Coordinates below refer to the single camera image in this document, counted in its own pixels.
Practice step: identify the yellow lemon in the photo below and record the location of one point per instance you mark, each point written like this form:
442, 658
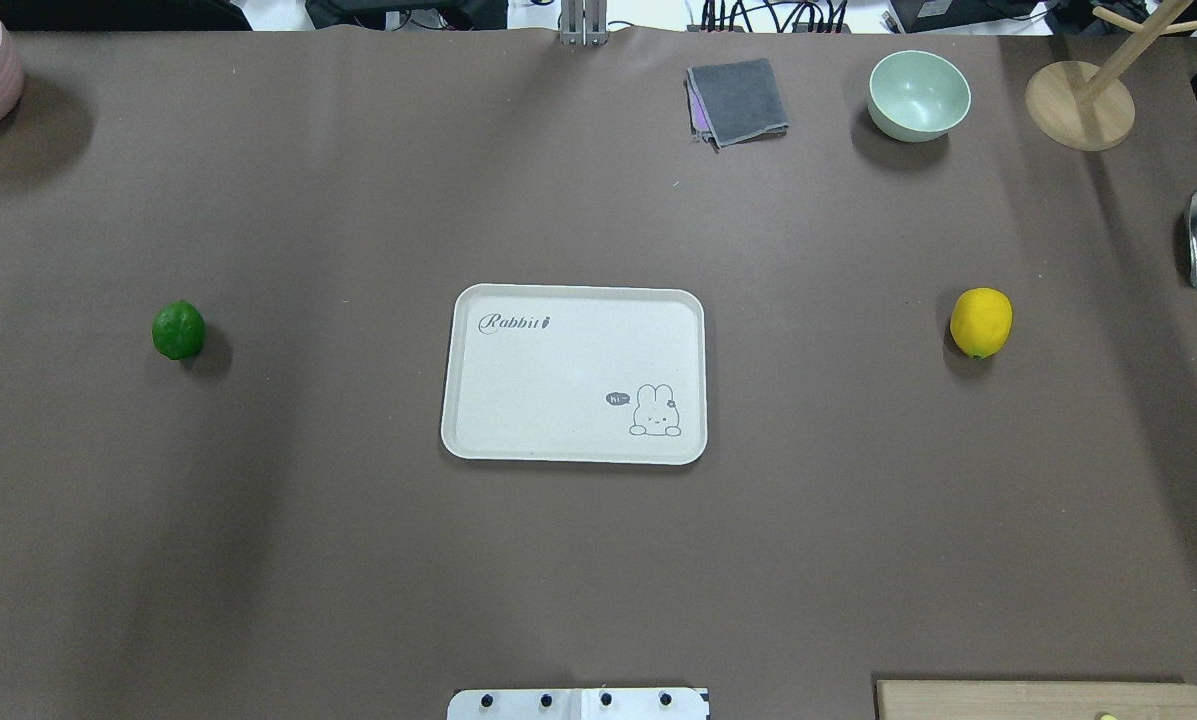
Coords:
981, 322

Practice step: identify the green lemon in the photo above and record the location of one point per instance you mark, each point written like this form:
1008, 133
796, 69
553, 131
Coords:
178, 331

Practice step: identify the cream rabbit tray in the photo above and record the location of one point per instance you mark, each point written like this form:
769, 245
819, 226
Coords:
544, 372

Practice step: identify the folded grey cloth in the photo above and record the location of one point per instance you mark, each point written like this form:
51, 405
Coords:
735, 103

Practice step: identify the light green bowl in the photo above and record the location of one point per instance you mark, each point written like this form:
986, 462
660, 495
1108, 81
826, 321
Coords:
915, 96

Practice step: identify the wooden board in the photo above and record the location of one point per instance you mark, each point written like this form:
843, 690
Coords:
982, 699

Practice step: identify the wooden stand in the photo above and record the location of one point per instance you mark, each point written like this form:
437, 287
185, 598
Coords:
1086, 107

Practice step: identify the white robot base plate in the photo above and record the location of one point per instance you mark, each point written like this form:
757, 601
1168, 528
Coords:
581, 703

